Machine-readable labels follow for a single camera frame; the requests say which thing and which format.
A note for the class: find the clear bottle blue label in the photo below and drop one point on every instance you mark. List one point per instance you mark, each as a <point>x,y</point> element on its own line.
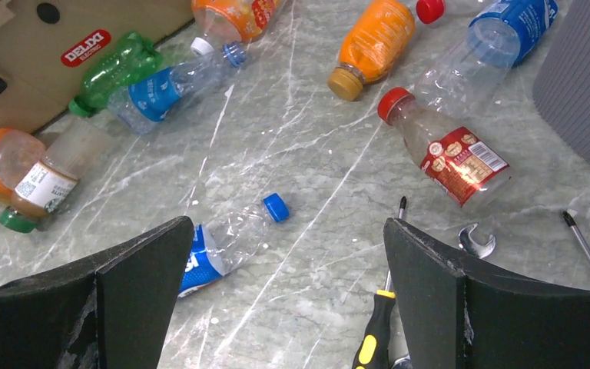
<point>143,105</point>

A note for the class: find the tan plastic toolbox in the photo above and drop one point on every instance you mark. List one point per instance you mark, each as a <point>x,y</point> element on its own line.
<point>47,46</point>

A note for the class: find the yellow black screwdriver right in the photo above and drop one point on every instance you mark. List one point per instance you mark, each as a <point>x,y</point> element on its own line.
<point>570,222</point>

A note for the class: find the clear bottle red cap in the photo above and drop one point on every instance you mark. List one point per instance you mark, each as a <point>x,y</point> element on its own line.
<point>430,11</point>

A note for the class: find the silver open-end wrench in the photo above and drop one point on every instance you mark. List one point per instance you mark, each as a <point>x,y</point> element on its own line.
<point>469,245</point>

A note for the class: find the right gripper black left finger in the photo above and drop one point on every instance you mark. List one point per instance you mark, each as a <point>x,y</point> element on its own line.
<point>110,309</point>

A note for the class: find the brown bottle green cap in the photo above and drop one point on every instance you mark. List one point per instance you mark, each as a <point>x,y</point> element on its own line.
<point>52,178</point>

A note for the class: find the orange juice bottle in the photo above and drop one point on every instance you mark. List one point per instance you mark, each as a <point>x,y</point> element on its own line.
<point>371,47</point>

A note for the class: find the large orange label bottle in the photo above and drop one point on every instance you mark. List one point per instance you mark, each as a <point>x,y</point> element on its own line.
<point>221,22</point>

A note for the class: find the yellow black screwdriver left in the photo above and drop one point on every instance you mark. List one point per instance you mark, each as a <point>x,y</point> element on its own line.
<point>373,351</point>

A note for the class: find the green plastic bottle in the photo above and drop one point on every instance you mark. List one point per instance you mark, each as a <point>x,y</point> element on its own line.
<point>132,59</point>

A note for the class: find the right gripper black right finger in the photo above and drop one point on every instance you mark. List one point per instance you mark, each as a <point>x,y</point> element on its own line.
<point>459,311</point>

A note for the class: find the yellow black screwdriver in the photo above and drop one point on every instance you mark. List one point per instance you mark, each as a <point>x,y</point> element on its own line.
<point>570,222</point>
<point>373,351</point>

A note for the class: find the blue label water bottle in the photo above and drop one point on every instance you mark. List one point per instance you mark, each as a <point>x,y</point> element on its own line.
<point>462,81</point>

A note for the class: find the grey mesh waste bin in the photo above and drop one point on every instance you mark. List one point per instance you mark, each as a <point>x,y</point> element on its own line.
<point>561,91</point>

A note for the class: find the red label sauce bottle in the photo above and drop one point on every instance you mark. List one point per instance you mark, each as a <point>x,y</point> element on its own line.
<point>468,170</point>

